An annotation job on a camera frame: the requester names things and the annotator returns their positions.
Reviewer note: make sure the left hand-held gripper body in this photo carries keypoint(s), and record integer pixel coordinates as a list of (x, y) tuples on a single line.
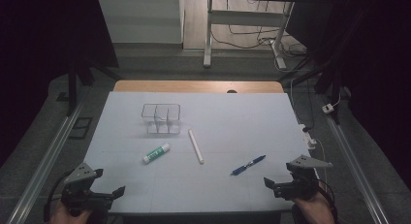
[(79, 180)]

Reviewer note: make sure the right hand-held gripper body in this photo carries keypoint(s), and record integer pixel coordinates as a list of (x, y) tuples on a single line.
[(303, 183)]

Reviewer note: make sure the blue pen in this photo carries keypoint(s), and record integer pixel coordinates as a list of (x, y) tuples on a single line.
[(248, 165)]

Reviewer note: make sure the green and white glue stick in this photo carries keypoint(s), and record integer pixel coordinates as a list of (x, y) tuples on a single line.
[(156, 153)]

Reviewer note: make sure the white pen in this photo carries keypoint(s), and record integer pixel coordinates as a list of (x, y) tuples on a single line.
[(196, 146)]

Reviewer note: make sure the clear plastic pen organizer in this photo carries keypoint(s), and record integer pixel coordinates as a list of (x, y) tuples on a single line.
[(161, 119)]

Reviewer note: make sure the person's right hand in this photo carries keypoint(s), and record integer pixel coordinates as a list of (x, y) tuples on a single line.
[(313, 211)]

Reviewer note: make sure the person's left hand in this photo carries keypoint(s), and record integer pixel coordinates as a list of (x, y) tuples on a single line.
[(64, 217)]

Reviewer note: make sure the white power strip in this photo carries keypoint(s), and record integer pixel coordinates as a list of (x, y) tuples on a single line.
[(308, 138)]

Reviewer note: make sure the white plug adapter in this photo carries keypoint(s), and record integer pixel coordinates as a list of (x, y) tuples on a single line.
[(328, 108)]

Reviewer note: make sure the black metal stand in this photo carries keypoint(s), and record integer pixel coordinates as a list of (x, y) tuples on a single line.
[(326, 81), (72, 88)]

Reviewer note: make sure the white cabinet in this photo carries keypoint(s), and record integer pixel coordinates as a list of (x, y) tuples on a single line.
[(139, 20)]

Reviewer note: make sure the aluminium floor rail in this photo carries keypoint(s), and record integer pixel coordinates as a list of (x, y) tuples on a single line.
[(42, 169), (355, 169)]

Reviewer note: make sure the black rectangular floor frame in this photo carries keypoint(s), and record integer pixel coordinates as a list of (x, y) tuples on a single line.
[(80, 128)]

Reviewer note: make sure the white metal desk frame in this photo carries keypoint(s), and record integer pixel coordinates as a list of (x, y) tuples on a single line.
[(245, 17)]

